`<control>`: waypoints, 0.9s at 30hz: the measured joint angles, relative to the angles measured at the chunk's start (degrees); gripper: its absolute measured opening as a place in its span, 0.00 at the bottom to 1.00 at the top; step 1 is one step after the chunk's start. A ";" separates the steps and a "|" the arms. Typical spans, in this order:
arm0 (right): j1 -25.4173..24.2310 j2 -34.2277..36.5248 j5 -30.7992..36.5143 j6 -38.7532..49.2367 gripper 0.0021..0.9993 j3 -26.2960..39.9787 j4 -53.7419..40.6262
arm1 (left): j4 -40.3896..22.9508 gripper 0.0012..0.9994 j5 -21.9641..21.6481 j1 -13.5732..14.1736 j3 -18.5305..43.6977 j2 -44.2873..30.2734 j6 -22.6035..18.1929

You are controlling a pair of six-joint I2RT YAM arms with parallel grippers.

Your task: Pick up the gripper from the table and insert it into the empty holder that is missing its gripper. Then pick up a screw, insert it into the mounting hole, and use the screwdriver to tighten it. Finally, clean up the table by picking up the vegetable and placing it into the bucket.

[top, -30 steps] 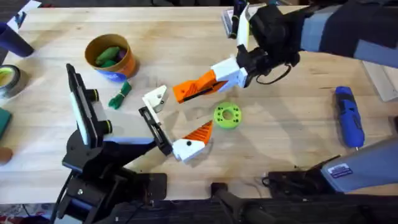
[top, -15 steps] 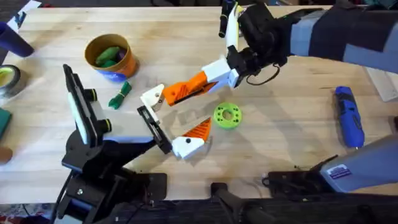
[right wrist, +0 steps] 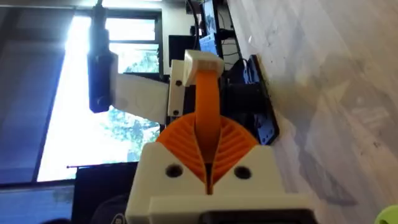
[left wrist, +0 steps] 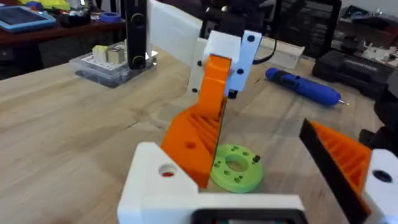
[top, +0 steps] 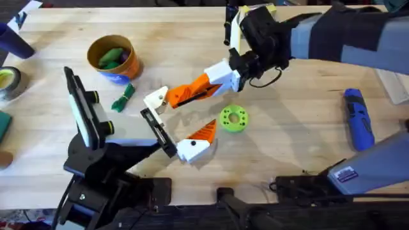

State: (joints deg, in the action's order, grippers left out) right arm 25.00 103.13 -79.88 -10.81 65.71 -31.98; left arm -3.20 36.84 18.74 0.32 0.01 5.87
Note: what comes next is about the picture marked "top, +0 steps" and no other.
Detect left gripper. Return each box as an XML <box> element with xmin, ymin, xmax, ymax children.
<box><xmin>84</xmin><ymin>85</ymin><xmax>219</xmax><ymax>164</ymax></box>

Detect orange ribbed wedge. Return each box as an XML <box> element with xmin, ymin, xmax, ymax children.
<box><xmin>165</xmin><ymin>83</ymin><xmax>193</xmax><ymax>110</ymax></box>

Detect green vegetable toy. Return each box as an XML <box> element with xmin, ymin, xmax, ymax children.
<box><xmin>111</xmin><ymin>82</ymin><xmax>136</xmax><ymax>113</ymax></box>

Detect blue electric screwdriver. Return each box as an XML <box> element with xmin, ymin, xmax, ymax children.
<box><xmin>343</xmin><ymin>88</ymin><xmax>376</xmax><ymax>152</ymax></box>

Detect green disc with holes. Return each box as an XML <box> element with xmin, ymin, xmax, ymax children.
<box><xmin>219</xmin><ymin>104</ymin><xmax>250</xmax><ymax>134</ymax></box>

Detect right wrist upright plate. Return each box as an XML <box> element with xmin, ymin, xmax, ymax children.
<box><xmin>229</xmin><ymin>4</ymin><xmax>249</xmax><ymax>55</ymax></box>

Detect wrist upright plate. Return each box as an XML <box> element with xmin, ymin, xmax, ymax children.
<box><xmin>229</xmin><ymin>4</ymin><xmax>249</xmax><ymax>55</ymax></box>
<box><xmin>63</xmin><ymin>66</ymin><xmax>100</xmax><ymax>151</ymax></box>

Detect orange tub with toys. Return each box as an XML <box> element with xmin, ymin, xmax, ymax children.
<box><xmin>86</xmin><ymin>34</ymin><xmax>143</xmax><ymax>86</ymax></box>

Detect left wrist upright plate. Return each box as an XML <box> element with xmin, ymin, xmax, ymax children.
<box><xmin>63</xmin><ymin>66</ymin><xmax>100</xmax><ymax>151</ymax></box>

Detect black tape roll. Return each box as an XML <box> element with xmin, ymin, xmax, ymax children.
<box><xmin>0</xmin><ymin>66</ymin><xmax>22</xmax><ymax>97</ymax></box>

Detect green flat board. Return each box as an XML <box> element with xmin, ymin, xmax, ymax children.
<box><xmin>0</xmin><ymin>110</ymin><xmax>13</xmax><ymax>144</ymax></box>

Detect brown round disc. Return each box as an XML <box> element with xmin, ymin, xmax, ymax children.
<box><xmin>0</xmin><ymin>150</ymin><xmax>15</xmax><ymax>169</ymax></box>

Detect pale grey flat box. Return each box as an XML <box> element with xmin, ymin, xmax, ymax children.
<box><xmin>374</xmin><ymin>68</ymin><xmax>409</xmax><ymax>105</ymax></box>

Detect dark blue cylinder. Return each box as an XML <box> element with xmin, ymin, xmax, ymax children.
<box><xmin>0</xmin><ymin>22</ymin><xmax>36</xmax><ymax>60</ymax></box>

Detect white paper sheet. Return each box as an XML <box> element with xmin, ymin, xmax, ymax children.
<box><xmin>6</xmin><ymin>0</ymin><xmax>43</xmax><ymax>33</ymax></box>

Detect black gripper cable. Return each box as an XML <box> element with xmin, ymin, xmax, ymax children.
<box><xmin>248</xmin><ymin>66</ymin><xmax>284</xmax><ymax>89</ymax></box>

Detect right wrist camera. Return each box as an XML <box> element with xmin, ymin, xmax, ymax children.
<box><xmin>240</xmin><ymin>6</ymin><xmax>277</xmax><ymax>44</ymax></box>

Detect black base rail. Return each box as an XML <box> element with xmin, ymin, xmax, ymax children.
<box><xmin>105</xmin><ymin>177</ymin><xmax>409</xmax><ymax>230</ymax></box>

